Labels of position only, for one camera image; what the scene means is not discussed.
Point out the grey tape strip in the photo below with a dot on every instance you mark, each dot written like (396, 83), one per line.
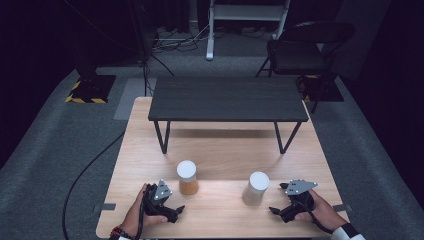
(106, 207)
(343, 207)

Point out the jar of white powder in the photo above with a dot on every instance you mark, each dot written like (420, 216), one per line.
(255, 191)

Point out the black folding chair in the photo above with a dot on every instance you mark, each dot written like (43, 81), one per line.
(300, 50)

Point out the person's left hand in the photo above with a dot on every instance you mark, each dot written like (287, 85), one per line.
(135, 218)

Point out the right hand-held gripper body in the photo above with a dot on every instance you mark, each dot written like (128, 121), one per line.
(300, 201)

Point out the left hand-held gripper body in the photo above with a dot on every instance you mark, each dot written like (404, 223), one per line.
(156, 205)

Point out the jar of orange powder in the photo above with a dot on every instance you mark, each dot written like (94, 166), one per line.
(188, 185)

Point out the person's right hand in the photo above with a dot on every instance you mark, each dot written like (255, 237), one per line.
(325, 213)

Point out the black stand pole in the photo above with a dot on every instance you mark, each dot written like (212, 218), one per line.
(143, 30)

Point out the black raised shelf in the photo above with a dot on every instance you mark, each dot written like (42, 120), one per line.
(226, 98)

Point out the white metal stand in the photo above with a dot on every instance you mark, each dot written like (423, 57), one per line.
(246, 12)

